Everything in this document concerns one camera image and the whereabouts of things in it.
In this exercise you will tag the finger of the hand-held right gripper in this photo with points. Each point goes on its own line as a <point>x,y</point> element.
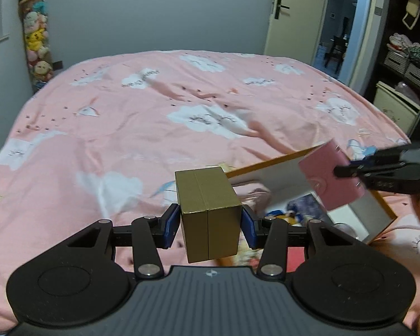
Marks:
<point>381,155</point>
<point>371,172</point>

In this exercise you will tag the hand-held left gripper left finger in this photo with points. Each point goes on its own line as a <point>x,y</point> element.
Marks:
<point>171,227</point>

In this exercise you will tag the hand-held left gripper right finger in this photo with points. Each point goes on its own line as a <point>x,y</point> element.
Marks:
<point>248,228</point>

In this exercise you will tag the gold gift box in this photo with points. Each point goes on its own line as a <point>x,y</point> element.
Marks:
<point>210,213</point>

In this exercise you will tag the pink leather wallet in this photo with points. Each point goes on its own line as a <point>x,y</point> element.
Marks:
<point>327,171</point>

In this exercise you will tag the orange cardboard box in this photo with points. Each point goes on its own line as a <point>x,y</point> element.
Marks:
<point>283,173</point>

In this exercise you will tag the white storage bin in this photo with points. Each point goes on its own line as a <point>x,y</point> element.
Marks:
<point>395,108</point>

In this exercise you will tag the grey woven storage basket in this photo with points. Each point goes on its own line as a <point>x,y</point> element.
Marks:
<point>397,62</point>
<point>418,75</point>

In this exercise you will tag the pile of folded clothes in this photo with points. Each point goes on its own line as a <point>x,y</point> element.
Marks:
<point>402,43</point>

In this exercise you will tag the dark wooden chair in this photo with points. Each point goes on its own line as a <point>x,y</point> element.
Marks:
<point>336,50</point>

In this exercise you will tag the pink printed blanket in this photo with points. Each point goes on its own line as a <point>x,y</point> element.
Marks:
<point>126,119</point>

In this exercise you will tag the dark wooden shelf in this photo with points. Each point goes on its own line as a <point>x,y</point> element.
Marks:
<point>406,17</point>

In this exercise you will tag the cream hanging bag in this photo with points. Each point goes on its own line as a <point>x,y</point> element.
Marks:
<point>412,14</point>

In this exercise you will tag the cream door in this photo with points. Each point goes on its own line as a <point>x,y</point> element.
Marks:
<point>297,14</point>

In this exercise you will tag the column of plush toys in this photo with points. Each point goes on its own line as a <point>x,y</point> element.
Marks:
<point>36,42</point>

